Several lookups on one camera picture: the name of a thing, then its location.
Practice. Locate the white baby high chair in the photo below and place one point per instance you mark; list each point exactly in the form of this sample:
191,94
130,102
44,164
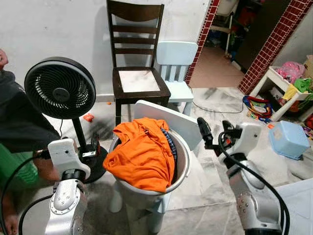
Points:
227,7

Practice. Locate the blue plaid garment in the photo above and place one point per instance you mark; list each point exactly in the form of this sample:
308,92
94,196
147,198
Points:
171,147

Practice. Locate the red ball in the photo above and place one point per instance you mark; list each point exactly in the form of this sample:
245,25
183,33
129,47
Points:
310,121

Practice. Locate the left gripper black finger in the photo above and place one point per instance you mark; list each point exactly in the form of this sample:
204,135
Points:
96,145

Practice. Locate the brown cardboard box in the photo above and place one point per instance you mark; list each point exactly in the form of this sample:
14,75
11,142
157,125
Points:
309,66

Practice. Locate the yellow cloth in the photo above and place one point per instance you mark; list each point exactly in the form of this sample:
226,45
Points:
290,92

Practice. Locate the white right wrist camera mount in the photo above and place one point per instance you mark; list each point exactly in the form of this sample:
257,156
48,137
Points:
247,137

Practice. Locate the light blue plastic box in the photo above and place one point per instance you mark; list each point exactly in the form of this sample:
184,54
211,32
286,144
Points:
288,139

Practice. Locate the small white toy table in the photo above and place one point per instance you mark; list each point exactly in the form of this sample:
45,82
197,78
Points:
270,78

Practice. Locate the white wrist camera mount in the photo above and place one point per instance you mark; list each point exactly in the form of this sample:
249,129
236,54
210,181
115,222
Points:
247,137
66,154

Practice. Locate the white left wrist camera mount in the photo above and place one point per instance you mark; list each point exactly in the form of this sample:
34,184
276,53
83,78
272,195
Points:
66,154

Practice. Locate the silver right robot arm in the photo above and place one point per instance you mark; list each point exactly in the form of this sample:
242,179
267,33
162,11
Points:
249,196

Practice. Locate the orange shirt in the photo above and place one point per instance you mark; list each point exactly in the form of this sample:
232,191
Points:
142,156

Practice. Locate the black pedestal fan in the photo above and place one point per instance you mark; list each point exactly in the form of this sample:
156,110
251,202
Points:
58,93

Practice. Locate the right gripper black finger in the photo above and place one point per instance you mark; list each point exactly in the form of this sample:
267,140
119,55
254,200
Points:
204,131

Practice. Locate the dark wooden dining chair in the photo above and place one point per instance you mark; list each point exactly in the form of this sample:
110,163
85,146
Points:
134,12

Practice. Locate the person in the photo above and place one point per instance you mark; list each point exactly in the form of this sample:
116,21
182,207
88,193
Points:
19,122

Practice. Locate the orange snack packet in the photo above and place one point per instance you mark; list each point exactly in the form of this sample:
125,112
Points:
88,117

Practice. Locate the pink children's bag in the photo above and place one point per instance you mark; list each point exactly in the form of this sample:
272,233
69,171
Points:
291,71

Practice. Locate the green toy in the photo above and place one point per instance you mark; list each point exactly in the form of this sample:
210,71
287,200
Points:
303,85

